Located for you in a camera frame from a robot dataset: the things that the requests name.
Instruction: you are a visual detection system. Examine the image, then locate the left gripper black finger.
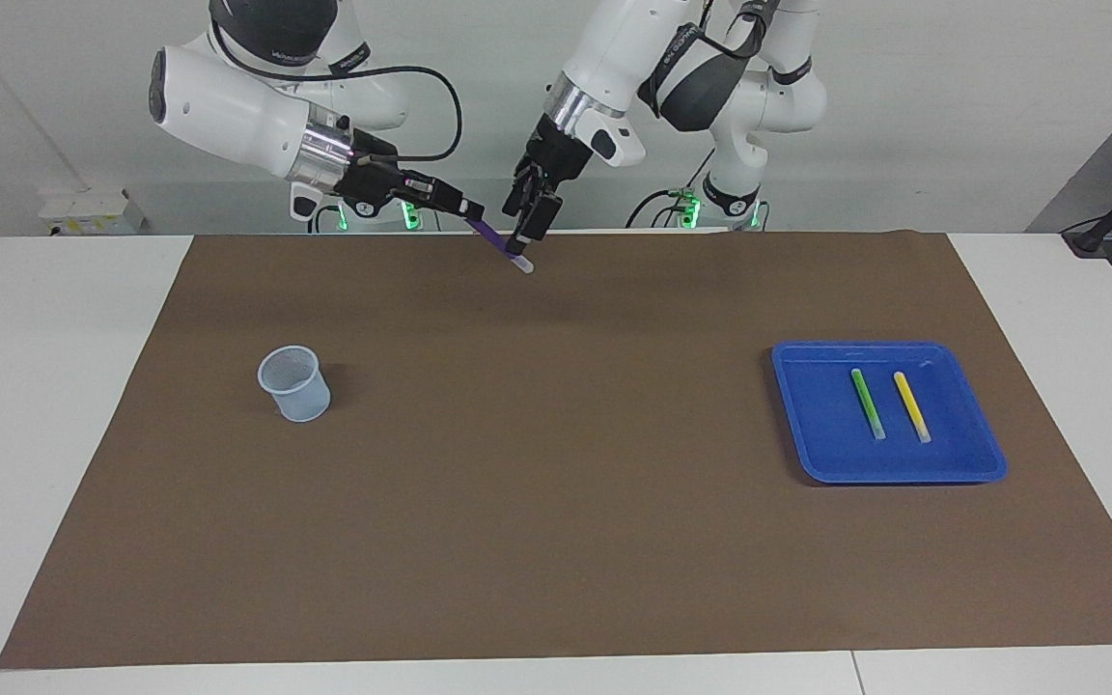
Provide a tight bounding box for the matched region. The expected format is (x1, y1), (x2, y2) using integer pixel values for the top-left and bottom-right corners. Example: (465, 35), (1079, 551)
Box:
(512, 189), (565, 259)
(501, 159), (542, 220)

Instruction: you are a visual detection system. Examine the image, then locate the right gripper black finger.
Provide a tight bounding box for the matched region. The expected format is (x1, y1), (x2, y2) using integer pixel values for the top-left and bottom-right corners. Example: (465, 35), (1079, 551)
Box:
(400, 171), (487, 222)

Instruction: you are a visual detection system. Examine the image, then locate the purple pen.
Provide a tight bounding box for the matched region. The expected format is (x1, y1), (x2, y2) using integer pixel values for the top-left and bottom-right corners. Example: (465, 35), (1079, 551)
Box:
(466, 216), (536, 275)

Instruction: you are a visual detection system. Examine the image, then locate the green pen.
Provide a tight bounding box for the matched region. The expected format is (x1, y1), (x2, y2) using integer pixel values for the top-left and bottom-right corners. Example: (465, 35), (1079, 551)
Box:
(849, 368), (887, 441)

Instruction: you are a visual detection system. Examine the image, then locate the yellow pen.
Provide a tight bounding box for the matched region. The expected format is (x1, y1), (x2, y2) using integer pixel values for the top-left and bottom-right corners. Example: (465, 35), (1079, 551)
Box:
(893, 371), (933, 445)

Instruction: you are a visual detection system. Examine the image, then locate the blue plastic tray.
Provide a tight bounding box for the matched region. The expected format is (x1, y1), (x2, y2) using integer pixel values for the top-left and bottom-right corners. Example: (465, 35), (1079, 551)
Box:
(771, 340), (1009, 486)

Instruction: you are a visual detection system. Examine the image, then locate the clear plastic cup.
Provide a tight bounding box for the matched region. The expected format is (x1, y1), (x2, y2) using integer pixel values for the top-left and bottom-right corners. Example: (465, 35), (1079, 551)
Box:
(258, 346), (332, 424)

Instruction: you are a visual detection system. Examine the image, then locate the brown table mat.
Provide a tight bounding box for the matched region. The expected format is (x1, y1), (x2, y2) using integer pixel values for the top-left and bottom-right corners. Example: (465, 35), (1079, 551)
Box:
(0, 230), (1112, 671)

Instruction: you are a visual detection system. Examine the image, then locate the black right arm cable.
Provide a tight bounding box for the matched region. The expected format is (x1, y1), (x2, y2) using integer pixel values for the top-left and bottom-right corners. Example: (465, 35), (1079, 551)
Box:
(211, 19), (465, 163)

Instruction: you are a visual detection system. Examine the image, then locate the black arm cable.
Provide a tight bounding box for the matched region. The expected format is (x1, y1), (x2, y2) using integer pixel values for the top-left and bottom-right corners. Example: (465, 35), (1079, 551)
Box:
(699, 0), (769, 61)
(211, 19), (465, 163)

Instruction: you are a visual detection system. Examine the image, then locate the grey right arm strap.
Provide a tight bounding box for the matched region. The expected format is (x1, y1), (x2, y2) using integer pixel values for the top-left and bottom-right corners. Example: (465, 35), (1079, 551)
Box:
(266, 43), (369, 76)

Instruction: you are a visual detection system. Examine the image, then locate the grey arm strap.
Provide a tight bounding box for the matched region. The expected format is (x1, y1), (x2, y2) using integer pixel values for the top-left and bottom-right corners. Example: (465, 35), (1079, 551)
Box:
(653, 21), (704, 93)
(266, 43), (369, 76)

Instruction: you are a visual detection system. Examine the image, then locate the grey left arm strap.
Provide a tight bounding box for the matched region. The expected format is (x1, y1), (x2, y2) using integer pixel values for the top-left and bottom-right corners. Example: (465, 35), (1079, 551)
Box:
(653, 21), (704, 93)

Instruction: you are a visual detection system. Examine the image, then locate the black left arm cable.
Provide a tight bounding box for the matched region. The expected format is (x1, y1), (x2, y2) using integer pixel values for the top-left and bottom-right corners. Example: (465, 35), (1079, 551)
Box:
(699, 0), (769, 61)

